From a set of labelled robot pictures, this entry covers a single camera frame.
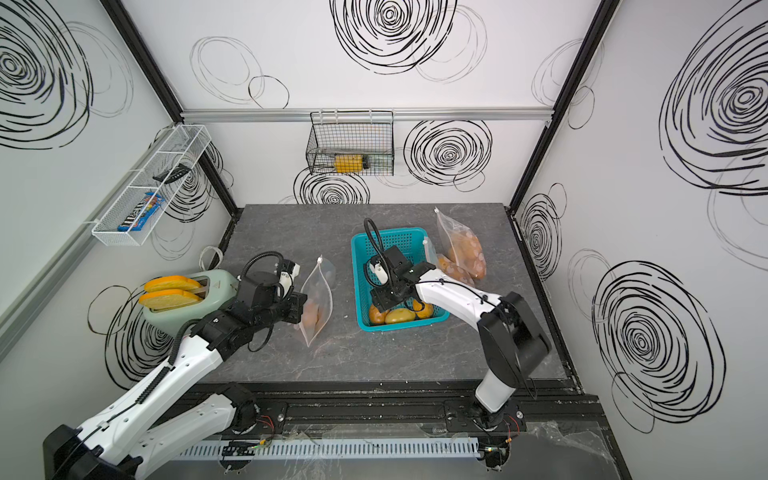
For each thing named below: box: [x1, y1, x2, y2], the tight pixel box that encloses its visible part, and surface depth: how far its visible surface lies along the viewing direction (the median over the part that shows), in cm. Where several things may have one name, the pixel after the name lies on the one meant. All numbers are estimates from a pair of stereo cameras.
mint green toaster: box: [143, 270, 239, 336], surface depth 80 cm
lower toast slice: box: [138, 289, 203, 310], surface depth 75 cm
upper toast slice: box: [144, 275, 201, 292], surface depth 77 cm
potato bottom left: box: [370, 304, 388, 325], surface depth 88 cm
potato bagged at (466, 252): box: [448, 231, 487, 279], surface depth 98 cm
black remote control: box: [152, 163, 191, 184], surface depth 82 cm
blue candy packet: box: [117, 192, 166, 232], surface depth 72 cm
